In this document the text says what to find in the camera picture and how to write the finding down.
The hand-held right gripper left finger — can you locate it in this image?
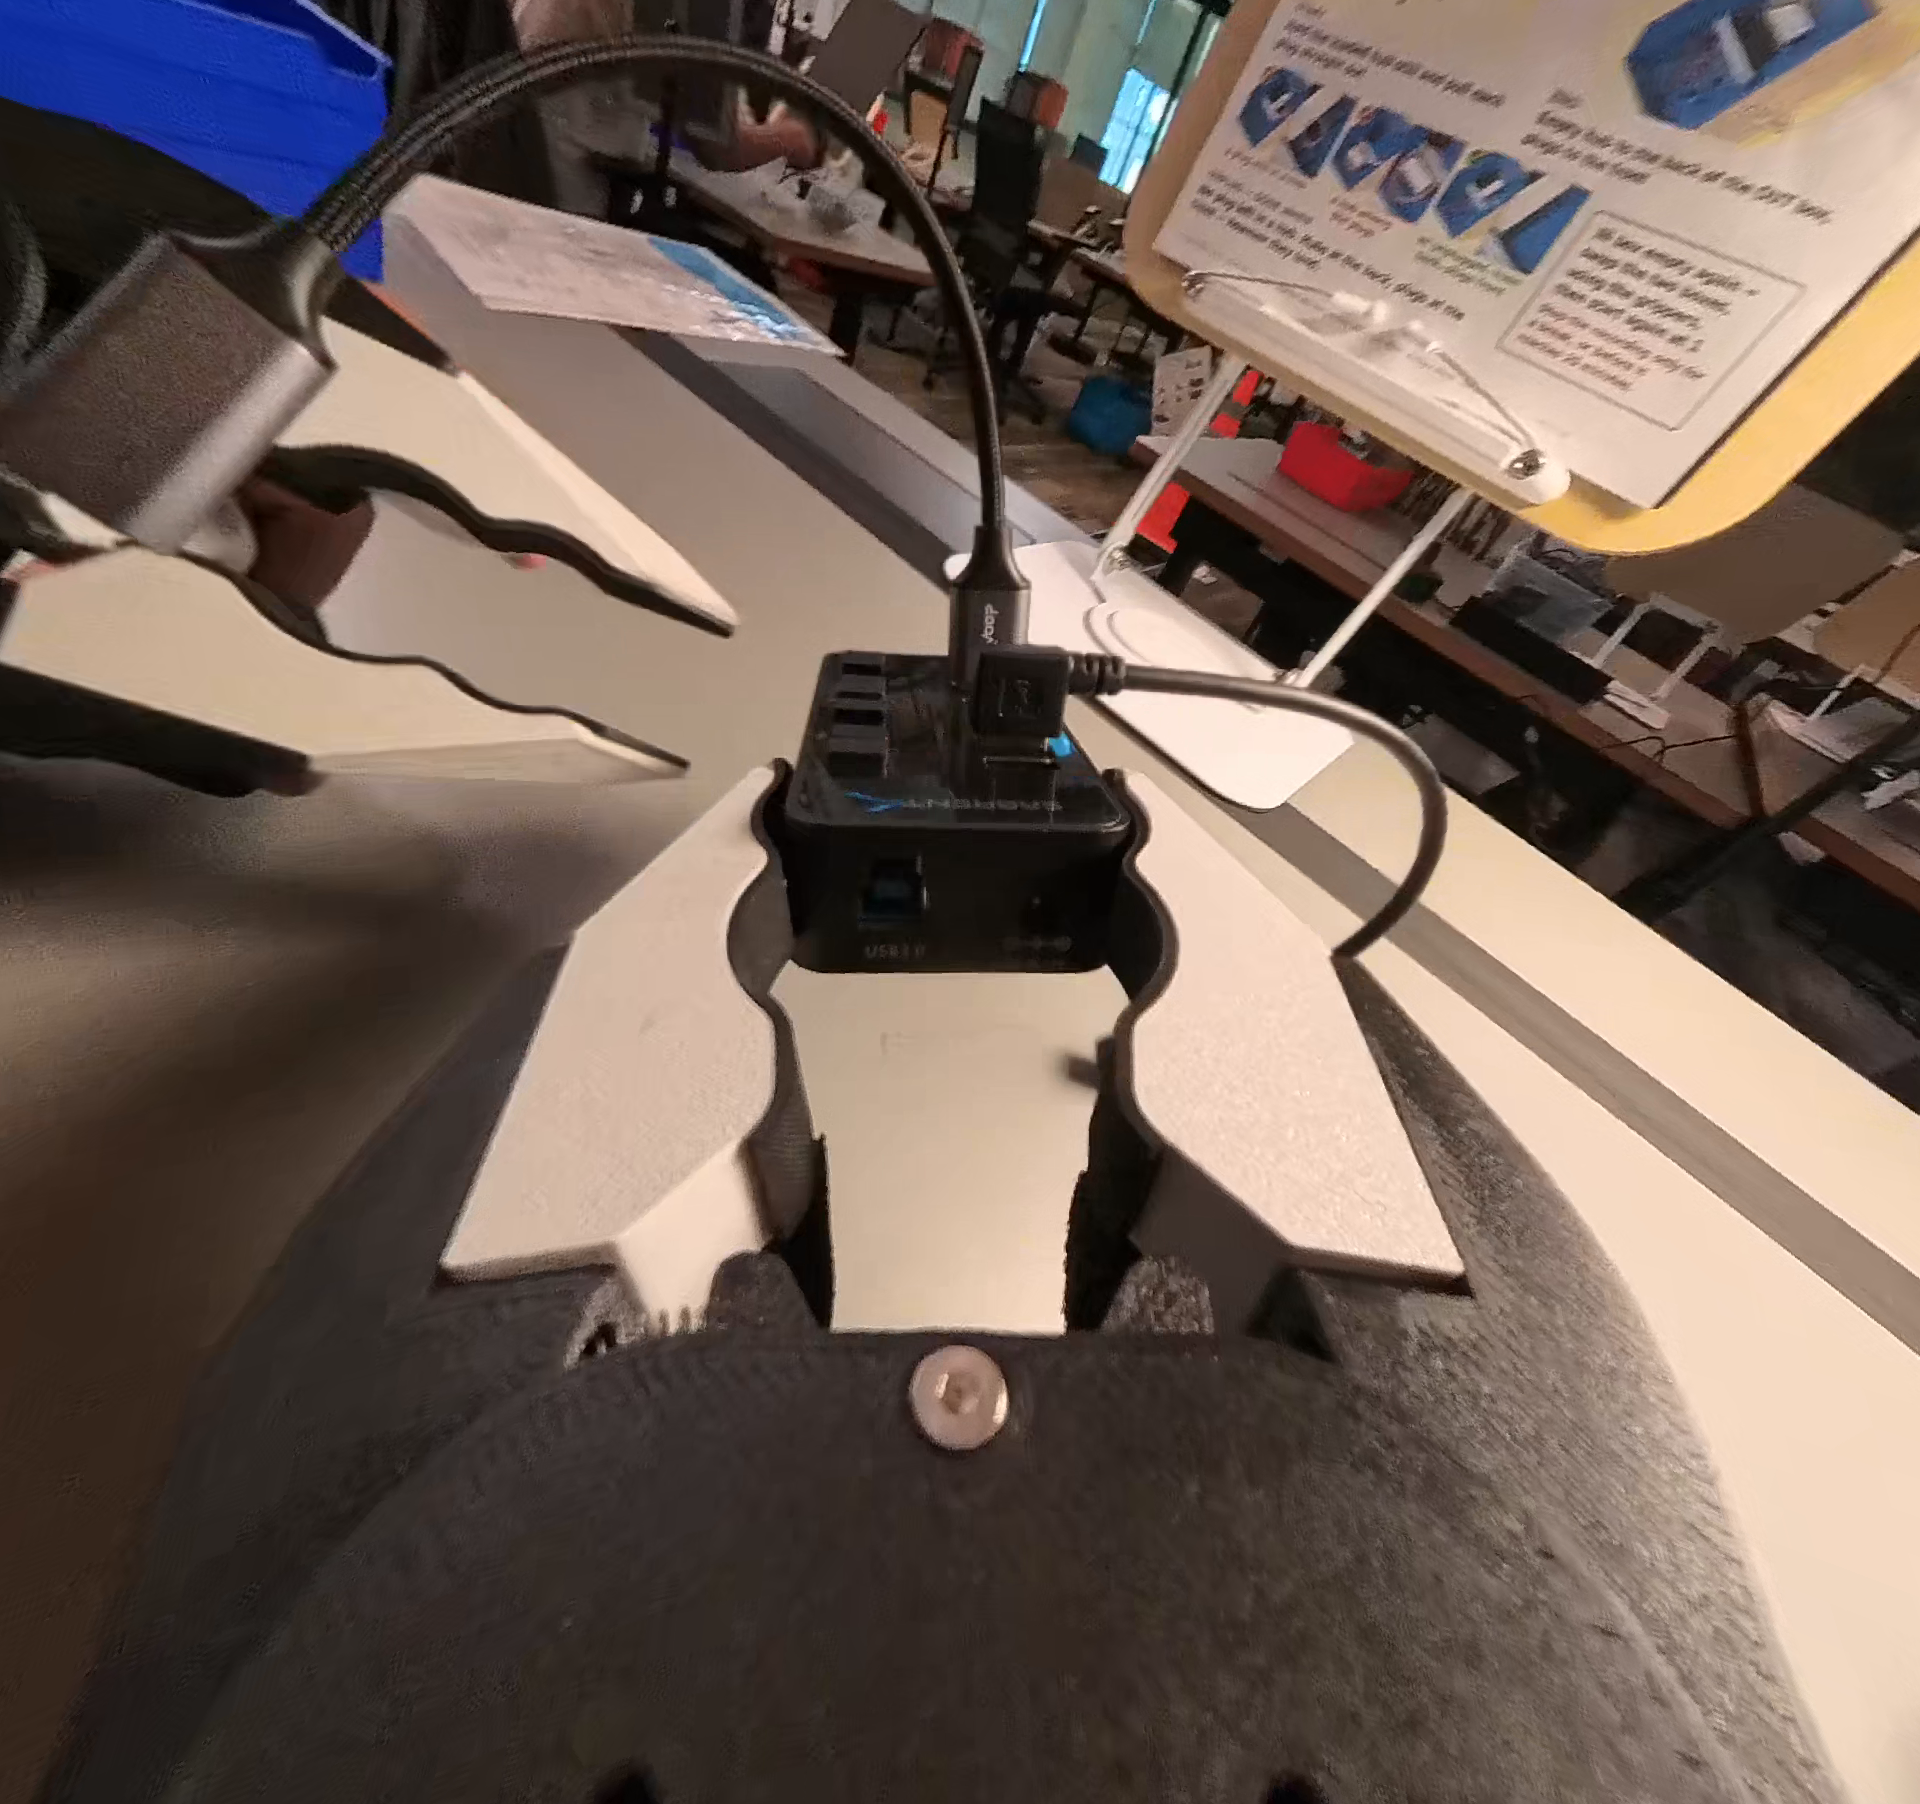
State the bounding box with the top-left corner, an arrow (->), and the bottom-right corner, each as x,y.
442,764 -> 827,1328

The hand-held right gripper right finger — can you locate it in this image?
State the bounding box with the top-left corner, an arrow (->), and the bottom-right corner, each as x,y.
1068,769 -> 1469,1334

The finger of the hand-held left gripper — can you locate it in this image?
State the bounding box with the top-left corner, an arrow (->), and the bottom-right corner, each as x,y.
247,360 -> 740,638
0,551 -> 695,787

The short grey braided USB cable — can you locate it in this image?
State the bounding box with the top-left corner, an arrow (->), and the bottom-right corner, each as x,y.
0,35 -> 1040,702

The black angled-plug USB cable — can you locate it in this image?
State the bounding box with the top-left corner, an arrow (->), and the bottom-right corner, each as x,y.
973,646 -> 1452,967

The large blue plastic bin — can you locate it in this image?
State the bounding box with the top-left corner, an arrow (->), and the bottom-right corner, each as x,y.
0,0 -> 396,282

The printed sheet in plastic sleeve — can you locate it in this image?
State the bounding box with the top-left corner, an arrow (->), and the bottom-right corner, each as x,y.
387,203 -> 848,360

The wooden desk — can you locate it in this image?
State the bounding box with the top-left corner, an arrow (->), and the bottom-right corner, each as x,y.
659,160 -> 937,328

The long wooden workbench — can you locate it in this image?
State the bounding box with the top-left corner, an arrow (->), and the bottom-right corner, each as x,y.
1141,430 -> 1920,912

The black office chair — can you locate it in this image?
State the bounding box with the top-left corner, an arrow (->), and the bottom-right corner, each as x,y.
928,98 -> 1061,387

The red plastic bin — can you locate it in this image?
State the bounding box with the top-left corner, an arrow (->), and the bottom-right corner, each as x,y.
1276,416 -> 1419,514

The instruction board on white stand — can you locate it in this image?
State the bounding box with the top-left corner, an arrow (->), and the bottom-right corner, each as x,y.
1038,0 -> 1920,810

